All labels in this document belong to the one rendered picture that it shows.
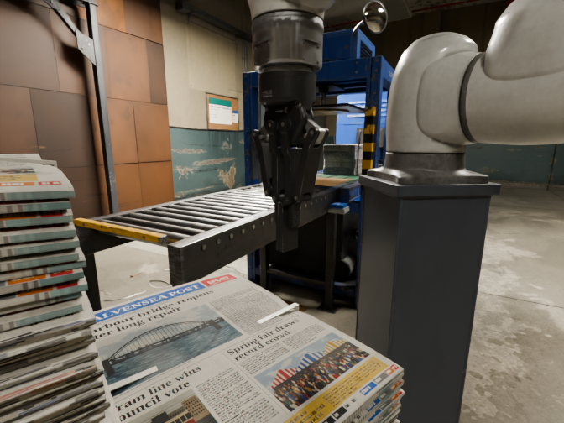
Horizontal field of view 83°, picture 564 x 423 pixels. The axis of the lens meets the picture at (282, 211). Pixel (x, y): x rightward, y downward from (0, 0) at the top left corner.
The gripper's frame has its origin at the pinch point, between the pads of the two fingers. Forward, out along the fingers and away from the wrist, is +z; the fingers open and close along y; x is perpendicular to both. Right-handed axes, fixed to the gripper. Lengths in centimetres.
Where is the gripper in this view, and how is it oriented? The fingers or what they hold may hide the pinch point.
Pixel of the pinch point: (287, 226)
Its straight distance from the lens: 45.5
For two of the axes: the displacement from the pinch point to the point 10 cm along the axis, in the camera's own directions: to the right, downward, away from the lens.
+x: 7.5, -1.4, 6.4
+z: 0.0, 9.8, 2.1
